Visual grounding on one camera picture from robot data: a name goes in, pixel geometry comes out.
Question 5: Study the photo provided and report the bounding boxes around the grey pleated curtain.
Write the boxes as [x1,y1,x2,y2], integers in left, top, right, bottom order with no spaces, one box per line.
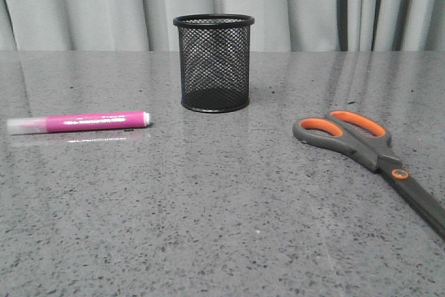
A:
[1,0,444,51]

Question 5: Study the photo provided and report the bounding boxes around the pink marker pen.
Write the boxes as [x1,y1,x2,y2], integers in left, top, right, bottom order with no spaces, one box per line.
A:
[6,111,151,135]

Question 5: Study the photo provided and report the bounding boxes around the grey orange handled scissors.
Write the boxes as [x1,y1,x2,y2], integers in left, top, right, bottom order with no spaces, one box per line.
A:
[293,111,444,238]

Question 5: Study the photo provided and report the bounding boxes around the black mesh pen cup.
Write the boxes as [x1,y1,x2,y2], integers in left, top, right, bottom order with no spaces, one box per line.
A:
[173,14,254,113]

